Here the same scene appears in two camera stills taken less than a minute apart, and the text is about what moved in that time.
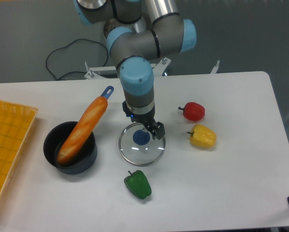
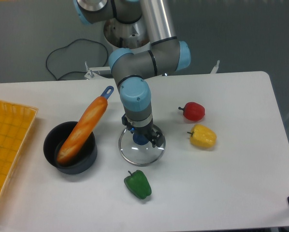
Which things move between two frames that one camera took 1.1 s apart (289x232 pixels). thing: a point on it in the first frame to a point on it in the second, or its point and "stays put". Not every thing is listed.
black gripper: x=156 y=129 to x=156 y=137
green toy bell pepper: x=138 y=184 stays put
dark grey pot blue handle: x=56 y=137 stays put
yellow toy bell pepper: x=202 y=137 stays put
